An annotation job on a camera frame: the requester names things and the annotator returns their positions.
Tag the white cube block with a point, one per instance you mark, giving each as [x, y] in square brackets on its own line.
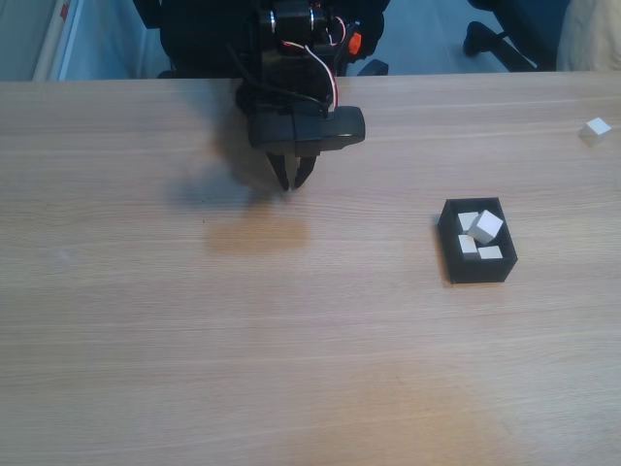
[490, 252]
[485, 225]
[596, 131]
[467, 246]
[465, 221]

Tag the orange clamp knob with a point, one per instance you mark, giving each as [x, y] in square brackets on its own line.
[355, 43]

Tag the beige cloth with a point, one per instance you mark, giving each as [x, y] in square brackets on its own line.
[589, 34]

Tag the black open box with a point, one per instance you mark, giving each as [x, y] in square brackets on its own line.
[480, 273]

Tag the dark office chair with base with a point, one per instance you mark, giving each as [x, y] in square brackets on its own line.
[524, 29]

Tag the white panel with red mark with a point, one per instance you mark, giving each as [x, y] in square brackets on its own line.
[63, 43]

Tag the black oval camera box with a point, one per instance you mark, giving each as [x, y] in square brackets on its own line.
[320, 130]

